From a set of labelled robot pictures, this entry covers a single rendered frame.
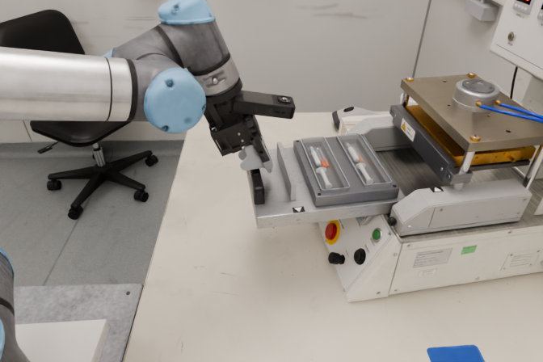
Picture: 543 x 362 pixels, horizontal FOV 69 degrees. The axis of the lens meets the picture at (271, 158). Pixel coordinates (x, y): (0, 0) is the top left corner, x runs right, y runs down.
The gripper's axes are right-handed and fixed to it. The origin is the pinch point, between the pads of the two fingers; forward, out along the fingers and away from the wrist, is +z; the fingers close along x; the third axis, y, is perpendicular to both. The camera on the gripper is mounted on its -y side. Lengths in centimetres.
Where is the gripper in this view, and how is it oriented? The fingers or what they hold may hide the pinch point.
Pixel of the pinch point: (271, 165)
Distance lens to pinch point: 79.4
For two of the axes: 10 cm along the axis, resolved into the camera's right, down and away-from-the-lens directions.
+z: 3.4, 7.4, 5.9
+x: 1.6, 5.7, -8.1
